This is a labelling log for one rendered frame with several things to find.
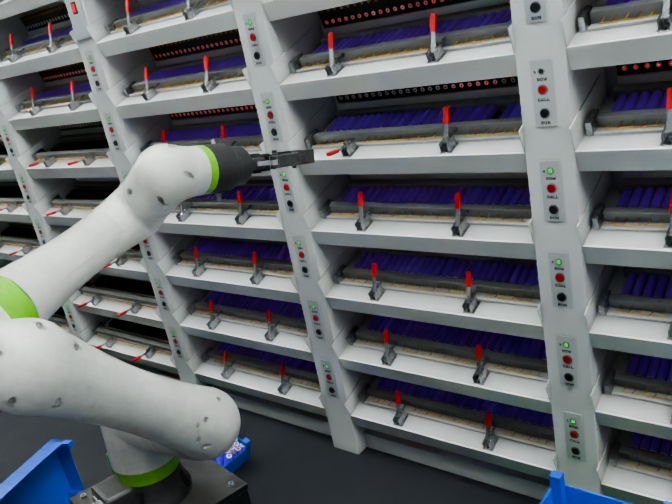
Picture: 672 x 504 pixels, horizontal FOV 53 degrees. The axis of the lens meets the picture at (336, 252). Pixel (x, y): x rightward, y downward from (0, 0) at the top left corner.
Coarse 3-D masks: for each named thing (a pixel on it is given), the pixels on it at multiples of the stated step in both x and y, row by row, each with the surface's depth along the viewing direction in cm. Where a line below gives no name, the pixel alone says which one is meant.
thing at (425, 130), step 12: (480, 120) 143; (492, 120) 141; (504, 120) 139; (516, 120) 137; (324, 132) 169; (336, 132) 166; (348, 132) 164; (360, 132) 161; (372, 132) 159; (384, 132) 157; (396, 132) 155; (408, 132) 153; (420, 132) 151; (432, 132) 149; (456, 132) 146; (468, 132) 143; (480, 132) 143; (516, 132) 136; (324, 144) 167; (336, 144) 165
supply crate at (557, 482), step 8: (552, 472) 117; (560, 472) 116; (552, 480) 116; (560, 480) 115; (552, 488) 117; (560, 488) 116; (568, 488) 117; (576, 488) 116; (544, 496) 115; (552, 496) 117; (560, 496) 116; (568, 496) 117; (576, 496) 116; (584, 496) 115; (592, 496) 114; (600, 496) 113
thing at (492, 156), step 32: (416, 96) 160; (448, 96) 155; (480, 96) 151; (320, 128) 175; (320, 160) 164; (352, 160) 158; (384, 160) 152; (416, 160) 147; (448, 160) 142; (480, 160) 138; (512, 160) 133
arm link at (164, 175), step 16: (160, 144) 118; (144, 160) 116; (160, 160) 115; (176, 160) 116; (192, 160) 119; (208, 160) 122; (128, 176) 120; (144, 176) 115; (160, 176) 115; (176, 176) 116; (192, 176) 119; (208, 176) 122; (128, 192) 120; (144, 192) 117; (160, 192) 116; (176, 192) 117; (192, 192) 120; (208, 192) 125; (144, 208) 120; (160, 208) 120
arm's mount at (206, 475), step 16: (192, 464) 143; (208, 464) 142; (192, 480) 137; (208, 480) 136; (224, 480) 136; (240, 480) 135; (80, 496) 136; (192, 496) 132; (208, 496) 132; (224, 496) 131; (240, 496) 133
